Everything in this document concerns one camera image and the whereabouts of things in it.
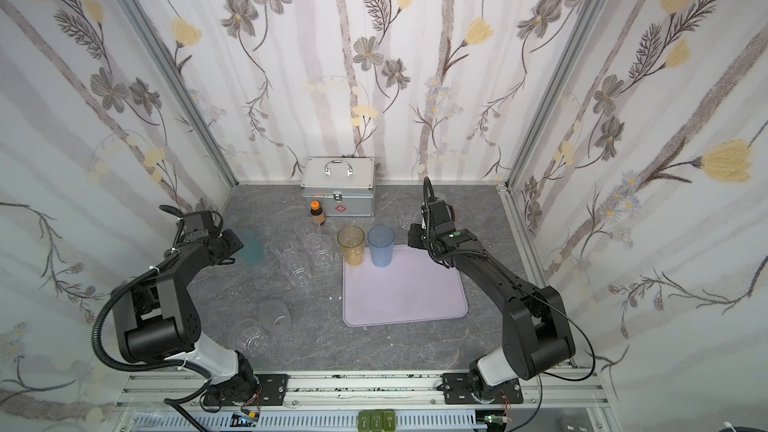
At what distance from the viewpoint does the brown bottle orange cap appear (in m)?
1.03

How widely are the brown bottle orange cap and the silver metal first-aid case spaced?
2 cm

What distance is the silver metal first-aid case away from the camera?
3.33ft
